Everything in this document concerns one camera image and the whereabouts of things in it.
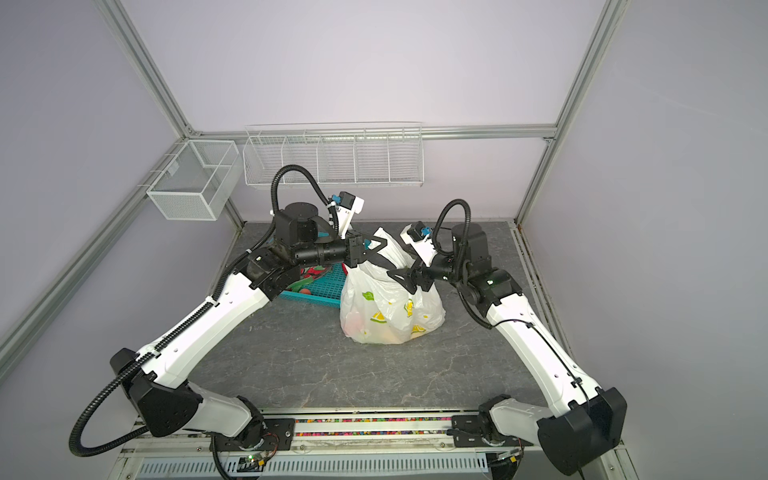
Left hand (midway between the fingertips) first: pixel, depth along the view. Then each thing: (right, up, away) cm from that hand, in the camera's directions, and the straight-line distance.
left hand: (386, 248), depth 63 cm
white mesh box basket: (-65, +22, +35) cm, 77 cm away
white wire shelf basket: (-18, +32, +39) cm, 54 cm away
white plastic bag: (-3, -15, +11) cm, 19 cm away
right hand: (+3, -3, +7) cm, 8 cm away
